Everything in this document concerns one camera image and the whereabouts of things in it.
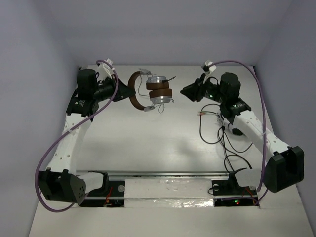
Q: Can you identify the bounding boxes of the brown silver headphones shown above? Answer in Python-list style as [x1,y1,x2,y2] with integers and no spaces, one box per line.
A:
[127,69,176,112]

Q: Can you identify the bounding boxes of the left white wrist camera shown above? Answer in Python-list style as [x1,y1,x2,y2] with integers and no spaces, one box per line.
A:
[96,59,113,81]

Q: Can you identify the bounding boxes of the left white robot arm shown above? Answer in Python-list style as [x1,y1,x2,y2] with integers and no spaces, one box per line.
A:
[35,69,135,205]

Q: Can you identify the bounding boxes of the white black headphones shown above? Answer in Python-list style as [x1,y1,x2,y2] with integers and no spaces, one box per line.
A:
[216,111,244,136]

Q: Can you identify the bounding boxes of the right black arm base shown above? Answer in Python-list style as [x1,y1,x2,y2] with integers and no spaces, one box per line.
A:
[208,168,258,207]

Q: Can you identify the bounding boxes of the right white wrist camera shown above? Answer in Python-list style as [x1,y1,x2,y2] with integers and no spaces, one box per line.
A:
[201,60,216,83]

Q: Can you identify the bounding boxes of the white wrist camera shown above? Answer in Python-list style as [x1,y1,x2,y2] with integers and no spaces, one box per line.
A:
[96,59,113,81]
[201,60,216,83]

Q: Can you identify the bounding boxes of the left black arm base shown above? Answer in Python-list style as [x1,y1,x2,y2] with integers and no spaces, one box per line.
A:
[78,171,125,208]

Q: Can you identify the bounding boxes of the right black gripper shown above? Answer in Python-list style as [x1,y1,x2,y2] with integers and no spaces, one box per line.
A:
[180,73,227,104]

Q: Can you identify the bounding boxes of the black cable of white headphones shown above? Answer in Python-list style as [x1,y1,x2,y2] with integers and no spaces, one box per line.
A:
[197,103,255,177]

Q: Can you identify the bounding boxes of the aluminium rail at table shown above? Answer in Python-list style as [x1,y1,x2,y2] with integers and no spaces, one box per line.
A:
[54,66,87,171]
[77,170,229,177]

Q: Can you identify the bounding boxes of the aluminium rail at table left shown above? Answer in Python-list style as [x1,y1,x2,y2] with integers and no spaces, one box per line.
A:
[54,66,87,171]

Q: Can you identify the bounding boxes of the thin black headphone cable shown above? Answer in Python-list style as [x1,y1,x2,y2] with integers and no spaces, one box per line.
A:
[137,73,177,114]

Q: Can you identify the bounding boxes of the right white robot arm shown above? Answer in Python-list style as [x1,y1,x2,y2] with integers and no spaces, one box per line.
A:
[180,72,304,194]

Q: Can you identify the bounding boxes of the aluminium rail at table front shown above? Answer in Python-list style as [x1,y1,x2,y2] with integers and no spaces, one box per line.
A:
[77,170,229,177]

